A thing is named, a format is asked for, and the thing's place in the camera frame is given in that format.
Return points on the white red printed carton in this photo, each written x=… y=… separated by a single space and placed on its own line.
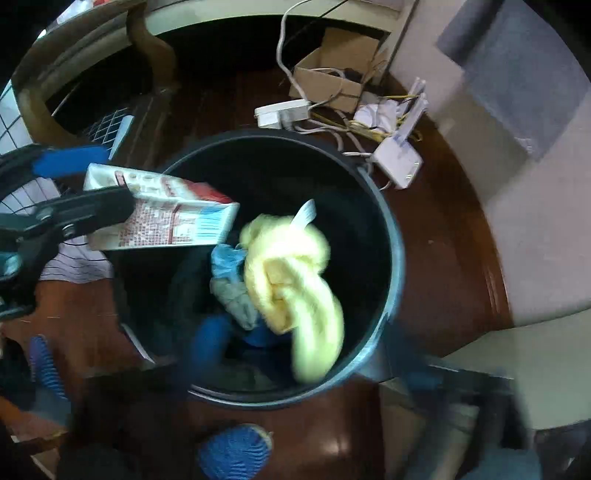
x=184 y=221

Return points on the grey curtain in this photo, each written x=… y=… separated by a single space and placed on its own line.
x=512 y=69

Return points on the black round bin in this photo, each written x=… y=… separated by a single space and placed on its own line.
x=351 y=207

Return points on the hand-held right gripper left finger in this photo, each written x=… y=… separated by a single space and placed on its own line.
x=212 y=341

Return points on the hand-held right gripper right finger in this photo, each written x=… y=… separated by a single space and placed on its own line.
x=418 y=369

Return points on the white power strip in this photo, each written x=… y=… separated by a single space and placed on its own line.
x=281 y=113

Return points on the light blue cloth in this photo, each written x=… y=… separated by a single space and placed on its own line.
x=226 y=265

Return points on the yellow plastic bag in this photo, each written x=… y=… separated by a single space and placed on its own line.
x=286 y=277

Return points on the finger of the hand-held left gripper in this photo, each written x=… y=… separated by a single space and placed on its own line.
x=69 y=161
x=97 y=207

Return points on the white router with antennas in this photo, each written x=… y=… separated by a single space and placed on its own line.
x=397 y=159

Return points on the crumpled white paper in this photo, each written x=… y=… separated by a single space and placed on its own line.
x=376 y=113

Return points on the blue striped slipper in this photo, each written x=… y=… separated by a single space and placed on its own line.
x=235 y=450
x=46 y=364

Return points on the cardboard box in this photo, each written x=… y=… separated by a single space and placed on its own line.
x=318 y=78

